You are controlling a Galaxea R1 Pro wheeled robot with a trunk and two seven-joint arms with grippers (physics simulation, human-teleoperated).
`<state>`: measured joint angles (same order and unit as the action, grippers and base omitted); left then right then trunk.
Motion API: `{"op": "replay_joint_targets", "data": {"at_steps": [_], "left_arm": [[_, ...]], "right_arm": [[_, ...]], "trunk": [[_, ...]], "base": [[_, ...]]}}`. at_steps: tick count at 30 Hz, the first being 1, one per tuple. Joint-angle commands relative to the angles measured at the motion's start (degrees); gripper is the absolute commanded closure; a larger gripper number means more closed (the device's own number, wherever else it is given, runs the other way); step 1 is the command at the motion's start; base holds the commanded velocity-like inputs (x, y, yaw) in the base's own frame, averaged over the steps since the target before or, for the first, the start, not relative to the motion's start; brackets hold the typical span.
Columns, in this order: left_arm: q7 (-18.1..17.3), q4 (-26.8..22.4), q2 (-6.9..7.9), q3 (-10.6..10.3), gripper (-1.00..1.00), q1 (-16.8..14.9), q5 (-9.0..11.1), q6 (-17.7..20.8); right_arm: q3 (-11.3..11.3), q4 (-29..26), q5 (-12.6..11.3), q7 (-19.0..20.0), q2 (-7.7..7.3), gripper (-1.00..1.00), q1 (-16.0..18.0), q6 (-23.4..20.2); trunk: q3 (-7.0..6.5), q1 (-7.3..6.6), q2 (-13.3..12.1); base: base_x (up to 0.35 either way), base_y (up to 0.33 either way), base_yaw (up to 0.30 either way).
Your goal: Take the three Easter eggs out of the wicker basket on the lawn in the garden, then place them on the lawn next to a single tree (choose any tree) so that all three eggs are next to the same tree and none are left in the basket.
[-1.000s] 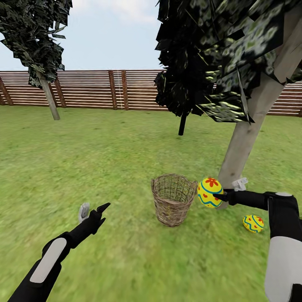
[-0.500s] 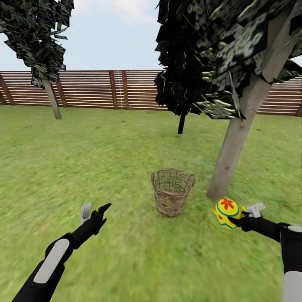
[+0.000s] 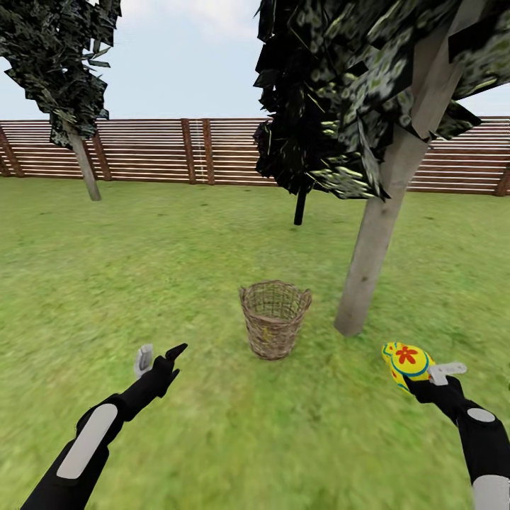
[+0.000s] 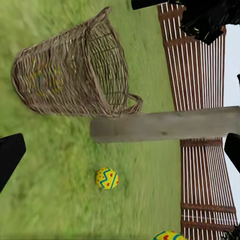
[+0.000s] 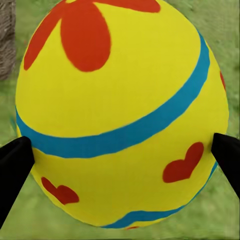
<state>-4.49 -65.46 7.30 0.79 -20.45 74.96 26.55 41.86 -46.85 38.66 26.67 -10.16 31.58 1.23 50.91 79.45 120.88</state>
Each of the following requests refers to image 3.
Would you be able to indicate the wicker basket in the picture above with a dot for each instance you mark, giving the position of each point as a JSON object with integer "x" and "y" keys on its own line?
{"x": 271, "y": 338}

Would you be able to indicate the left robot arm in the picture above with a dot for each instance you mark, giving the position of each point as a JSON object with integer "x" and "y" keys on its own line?
{"x": 69, "y": 482}

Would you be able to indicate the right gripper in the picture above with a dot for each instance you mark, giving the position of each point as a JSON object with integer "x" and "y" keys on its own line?
{"x": 427, "y": 392}

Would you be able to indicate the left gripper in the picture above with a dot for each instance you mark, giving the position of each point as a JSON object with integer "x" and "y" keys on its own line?
{"x": 156, "y": 381}

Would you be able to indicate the easter egg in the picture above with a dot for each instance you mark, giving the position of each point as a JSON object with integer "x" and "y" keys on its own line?
{"x": 388, "y": 349}
{"x": 412, "y": 362}

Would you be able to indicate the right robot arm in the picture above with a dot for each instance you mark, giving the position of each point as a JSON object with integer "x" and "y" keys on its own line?
{"x": 485, "y": 444}

